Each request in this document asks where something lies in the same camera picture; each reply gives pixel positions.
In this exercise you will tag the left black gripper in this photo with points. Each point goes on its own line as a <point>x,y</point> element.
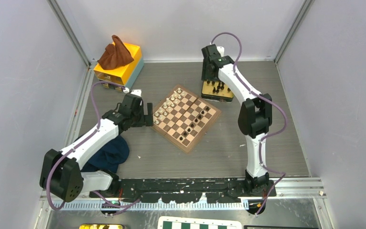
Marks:
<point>145,119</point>

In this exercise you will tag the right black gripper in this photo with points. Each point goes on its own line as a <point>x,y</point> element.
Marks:
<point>205,75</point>

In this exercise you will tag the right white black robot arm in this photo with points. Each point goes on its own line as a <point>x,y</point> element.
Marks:
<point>255,116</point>

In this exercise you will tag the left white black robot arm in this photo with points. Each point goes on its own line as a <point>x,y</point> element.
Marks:
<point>62,174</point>

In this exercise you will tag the white chess piece row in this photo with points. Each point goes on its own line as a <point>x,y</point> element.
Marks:
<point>172,109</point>

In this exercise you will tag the wooden chess board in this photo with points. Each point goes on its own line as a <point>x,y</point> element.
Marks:
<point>197,104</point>

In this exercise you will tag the black chess piece cluster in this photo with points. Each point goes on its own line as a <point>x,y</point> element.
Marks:
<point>191,125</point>

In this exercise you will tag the green white chess mat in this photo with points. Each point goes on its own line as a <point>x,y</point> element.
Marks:
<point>168,222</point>

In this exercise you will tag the gold metal tray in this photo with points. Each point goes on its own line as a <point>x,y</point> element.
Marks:
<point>216,91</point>

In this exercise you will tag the dark blue cloth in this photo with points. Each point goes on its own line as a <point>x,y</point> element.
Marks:
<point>109,157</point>

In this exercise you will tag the yellow storage box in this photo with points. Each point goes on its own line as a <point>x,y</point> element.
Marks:
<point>124,76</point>

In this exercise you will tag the brown cloth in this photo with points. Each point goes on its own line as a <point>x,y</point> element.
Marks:
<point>115,55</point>

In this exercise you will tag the gold tin at bottom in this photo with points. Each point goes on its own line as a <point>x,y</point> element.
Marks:
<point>102,226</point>

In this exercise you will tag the black mounting base plate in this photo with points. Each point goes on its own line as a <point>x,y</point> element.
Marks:
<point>184,190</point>

